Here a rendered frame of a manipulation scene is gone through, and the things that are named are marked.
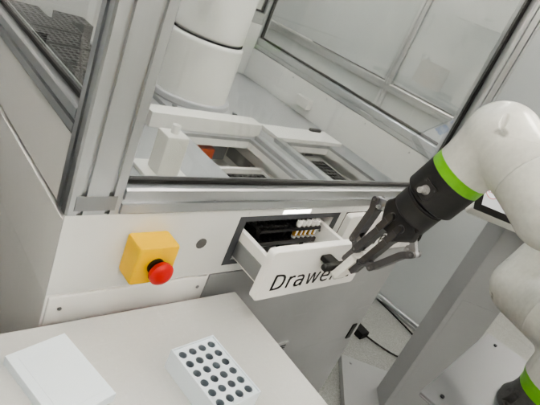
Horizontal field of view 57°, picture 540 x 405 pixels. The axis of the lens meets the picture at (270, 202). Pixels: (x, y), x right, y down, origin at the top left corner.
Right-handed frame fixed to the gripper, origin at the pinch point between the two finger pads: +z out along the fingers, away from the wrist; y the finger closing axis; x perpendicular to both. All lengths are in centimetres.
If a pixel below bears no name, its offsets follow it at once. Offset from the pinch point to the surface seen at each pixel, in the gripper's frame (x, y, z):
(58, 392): -50, 5, 14
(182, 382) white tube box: -32.8, 8.3, 13.0
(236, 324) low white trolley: -15.4, 0.1, 17.4
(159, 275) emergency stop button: -33.9, -6.7, 7.0
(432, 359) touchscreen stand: 92, 18, 55
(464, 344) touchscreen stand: 97, 18, 43
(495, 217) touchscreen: 73, -7, -2
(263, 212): -9.4, -15.5, 4.1
